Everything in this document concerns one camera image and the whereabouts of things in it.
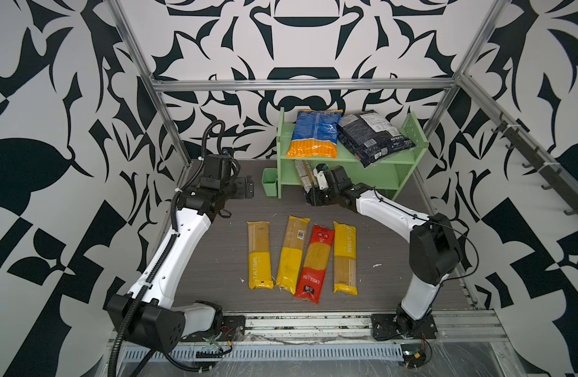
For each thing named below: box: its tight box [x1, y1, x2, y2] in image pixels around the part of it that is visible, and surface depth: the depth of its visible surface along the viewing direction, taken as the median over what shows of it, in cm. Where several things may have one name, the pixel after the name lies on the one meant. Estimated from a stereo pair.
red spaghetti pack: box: [295, 223, 336, 305], surface depth 87 cm
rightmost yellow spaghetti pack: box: [332, 221, 359, 296], surface depth 89 cm
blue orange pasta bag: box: [285, 109, 343, 159], surface depth 85 cm
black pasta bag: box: [336, 109, 417, 168], surface depth 85 cm
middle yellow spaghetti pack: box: [276, 215, 311, 296], surface depth 89 cm
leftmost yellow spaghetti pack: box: [246, 221, 274, 290], surface depth 90 cm
